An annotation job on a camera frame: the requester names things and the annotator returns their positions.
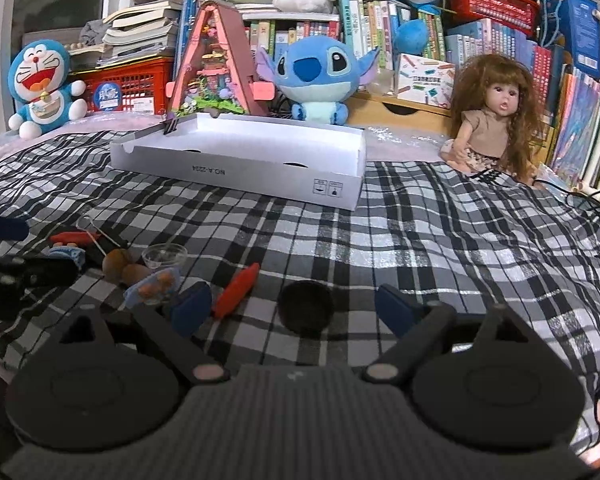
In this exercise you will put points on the blue gift bag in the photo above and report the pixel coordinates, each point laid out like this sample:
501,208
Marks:
573,22

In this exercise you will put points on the red plastic crate left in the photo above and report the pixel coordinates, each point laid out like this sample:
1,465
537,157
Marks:
138,87

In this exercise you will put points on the blue Stitch plush toy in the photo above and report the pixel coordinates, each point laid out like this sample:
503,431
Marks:
317,74

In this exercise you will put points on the pink triangular diorama house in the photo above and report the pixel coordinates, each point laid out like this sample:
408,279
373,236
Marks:
218,73

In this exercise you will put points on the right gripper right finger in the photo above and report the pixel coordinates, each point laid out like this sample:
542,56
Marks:
421,332

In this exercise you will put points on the brown haired baby doll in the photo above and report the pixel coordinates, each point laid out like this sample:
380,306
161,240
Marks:
494,113

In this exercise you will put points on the black round puck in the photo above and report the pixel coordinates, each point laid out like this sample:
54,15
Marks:
305,308

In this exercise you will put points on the white patterned tissue box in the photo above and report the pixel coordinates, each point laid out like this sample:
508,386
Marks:
425,81

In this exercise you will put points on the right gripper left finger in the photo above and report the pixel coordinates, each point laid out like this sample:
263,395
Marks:
186,313

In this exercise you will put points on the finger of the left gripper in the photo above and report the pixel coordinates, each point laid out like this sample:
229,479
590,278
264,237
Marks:
13,229
35,272

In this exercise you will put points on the blue bear picture card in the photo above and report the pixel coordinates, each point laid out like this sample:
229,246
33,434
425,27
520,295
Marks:
152,290

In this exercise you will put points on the brown round nut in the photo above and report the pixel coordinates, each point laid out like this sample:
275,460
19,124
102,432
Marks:
114,263
134,273

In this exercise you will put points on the wooden drawer shelf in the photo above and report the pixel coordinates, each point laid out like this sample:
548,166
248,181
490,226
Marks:
397,130

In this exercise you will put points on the black white plaid cloth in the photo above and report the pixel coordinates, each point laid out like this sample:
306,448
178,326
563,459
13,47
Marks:
419,227

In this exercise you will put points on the clear small plastic cup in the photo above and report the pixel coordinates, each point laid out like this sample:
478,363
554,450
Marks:
166,255

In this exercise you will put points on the white shallow cardboard box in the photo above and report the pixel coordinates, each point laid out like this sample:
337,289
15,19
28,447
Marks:
302,161

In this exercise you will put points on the Doraemon plush toy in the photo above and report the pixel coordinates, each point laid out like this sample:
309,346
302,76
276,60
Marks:
37,82

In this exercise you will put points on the red plastic basket right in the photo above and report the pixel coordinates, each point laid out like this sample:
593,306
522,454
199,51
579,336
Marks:
517,14

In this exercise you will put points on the stack of books left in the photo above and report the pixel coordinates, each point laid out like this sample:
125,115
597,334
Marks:
147,28

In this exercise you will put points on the black binder clip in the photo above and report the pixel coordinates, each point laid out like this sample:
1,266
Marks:
170,124

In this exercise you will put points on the red crayon shaped piece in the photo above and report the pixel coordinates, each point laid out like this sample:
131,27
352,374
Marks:
78,238
235,292

